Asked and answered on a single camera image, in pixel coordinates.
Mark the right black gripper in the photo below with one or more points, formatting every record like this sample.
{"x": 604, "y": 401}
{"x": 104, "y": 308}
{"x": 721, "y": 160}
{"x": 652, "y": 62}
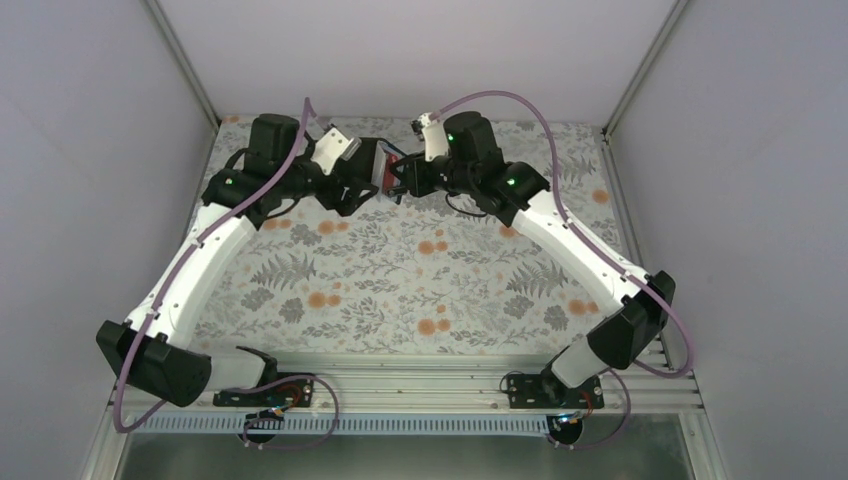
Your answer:
{"x": 416, "y": 176}

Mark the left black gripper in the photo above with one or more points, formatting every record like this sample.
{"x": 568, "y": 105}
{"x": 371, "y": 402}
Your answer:
{"x": 357, "y": 175}

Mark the dark red card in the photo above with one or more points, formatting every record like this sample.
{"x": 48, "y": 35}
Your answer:
{"x": 391, "y": 173}

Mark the black leather card holder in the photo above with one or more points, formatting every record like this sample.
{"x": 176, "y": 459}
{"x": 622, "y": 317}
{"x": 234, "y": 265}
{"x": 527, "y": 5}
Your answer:
{"x": 368, "y": 166}

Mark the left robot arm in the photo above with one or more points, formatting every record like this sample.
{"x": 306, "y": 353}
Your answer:
{"x": 149, "y": 350}

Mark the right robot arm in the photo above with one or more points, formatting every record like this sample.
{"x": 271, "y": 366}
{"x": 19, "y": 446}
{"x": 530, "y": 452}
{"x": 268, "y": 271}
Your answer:
{"x": 461, "y": 157}

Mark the floral patterned table mat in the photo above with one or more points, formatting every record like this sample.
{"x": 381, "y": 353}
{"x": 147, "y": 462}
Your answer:
{"x": 420, "y": 277}

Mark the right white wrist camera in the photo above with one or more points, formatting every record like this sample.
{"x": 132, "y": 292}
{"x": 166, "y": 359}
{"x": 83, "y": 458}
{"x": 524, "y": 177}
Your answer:
{"x": 430, "y": 130}

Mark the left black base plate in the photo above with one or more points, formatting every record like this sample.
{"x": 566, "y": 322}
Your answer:
{"x": 285, "y": 390}

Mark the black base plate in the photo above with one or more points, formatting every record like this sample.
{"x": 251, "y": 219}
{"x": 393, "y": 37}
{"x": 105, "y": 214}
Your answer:
{"x": 537, "y": 391}
{"x": 285, "y": 390}

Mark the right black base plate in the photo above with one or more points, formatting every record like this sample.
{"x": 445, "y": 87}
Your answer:
{"x": 537, "y": 391}

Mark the aluminium rail frame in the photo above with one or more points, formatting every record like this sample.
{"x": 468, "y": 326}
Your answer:
{"x": 469, "y": 384}

